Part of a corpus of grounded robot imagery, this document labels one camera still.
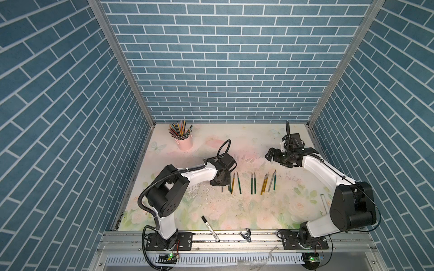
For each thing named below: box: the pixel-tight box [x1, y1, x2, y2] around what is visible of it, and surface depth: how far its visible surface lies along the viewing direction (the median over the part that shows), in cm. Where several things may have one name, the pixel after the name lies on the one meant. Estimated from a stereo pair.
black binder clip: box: [239, 228, 252, 243], surface depth 76 cm
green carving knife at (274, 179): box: [273, 168, 277, 191], surface depth 95 cm
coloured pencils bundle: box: [168, 119, 193, 141], surface depth 101 cm
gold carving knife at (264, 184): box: [259, 172, 269, 195], surface depth 93 cm
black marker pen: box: [201, 215, 221, 243], surface depth 78 cm
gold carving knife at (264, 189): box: [260, 172, 269, 196], surface depth 93 cm
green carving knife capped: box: [250, 171, 254, 195], surface depth 93 cm
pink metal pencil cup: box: [174, 133, 193, 151], surface depth 102 cm
